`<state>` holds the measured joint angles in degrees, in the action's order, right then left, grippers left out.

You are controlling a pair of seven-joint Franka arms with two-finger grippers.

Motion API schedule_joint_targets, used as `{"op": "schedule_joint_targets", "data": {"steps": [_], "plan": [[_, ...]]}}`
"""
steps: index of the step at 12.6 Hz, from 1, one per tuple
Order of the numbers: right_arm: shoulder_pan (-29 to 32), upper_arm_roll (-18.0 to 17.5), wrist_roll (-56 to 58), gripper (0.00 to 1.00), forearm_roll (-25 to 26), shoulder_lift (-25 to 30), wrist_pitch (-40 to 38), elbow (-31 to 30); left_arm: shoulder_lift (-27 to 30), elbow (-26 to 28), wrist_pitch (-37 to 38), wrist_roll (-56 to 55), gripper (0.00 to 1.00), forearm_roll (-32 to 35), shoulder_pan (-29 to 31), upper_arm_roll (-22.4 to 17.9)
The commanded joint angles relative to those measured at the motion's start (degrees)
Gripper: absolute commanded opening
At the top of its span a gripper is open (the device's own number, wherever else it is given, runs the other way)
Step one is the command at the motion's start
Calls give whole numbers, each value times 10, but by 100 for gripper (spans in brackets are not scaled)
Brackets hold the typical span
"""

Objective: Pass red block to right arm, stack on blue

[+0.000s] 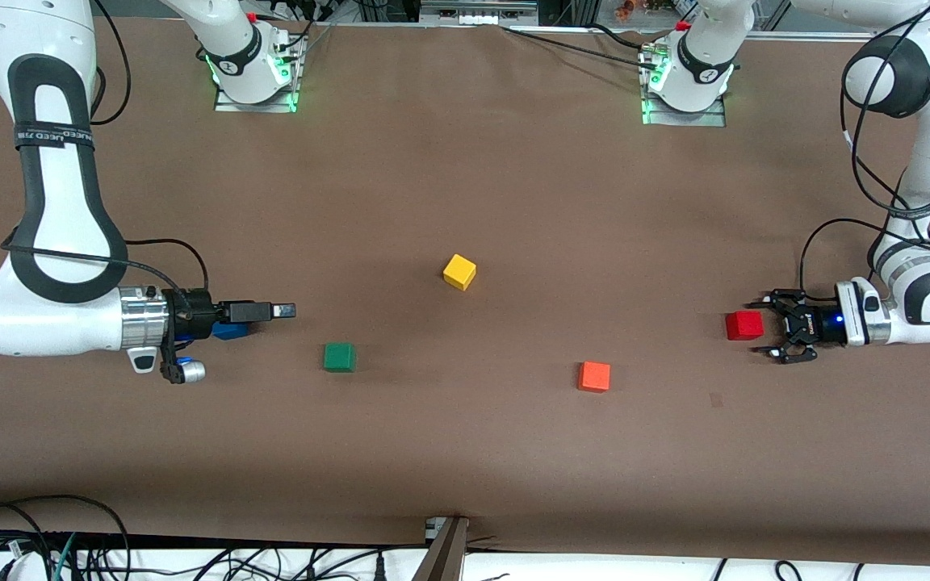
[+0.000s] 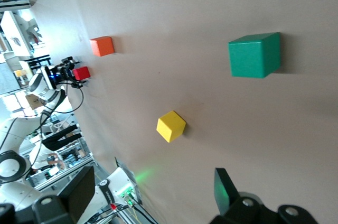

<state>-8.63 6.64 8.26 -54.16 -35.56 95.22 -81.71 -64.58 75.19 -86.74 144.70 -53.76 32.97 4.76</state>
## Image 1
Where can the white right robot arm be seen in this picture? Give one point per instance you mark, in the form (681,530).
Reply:
(53,177)

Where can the red wooden block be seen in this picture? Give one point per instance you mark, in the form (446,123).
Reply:
(744,325)

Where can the aluminium frame rail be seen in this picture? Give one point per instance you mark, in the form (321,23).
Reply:
(796,35)

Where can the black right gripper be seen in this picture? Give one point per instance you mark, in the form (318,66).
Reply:
(197,311)

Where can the grey power strip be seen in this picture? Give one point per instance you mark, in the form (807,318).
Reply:
(477,14)

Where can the orange wooden block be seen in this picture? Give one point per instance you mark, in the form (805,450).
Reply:
(594,376)

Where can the blue wooden block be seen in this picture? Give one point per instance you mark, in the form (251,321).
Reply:
(231,331)

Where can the grey camera support bar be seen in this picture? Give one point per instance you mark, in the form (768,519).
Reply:
(445,557)

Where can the small metal bracket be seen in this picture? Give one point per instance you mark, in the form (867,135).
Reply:
(433,528)

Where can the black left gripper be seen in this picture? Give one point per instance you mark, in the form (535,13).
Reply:
(811,326)

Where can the yellow wooden block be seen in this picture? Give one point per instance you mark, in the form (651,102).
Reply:
(459,272)

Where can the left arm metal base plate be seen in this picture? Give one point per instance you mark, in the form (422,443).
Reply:
(707,119)

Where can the brown paper table cover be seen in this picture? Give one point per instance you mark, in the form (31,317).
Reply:
(465,444)

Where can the green wooden block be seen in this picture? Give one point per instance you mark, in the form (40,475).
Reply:
(339,357)

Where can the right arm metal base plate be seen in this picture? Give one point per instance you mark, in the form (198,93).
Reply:
(231,106)

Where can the colourful toy pile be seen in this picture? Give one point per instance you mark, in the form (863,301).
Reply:
(626,8)

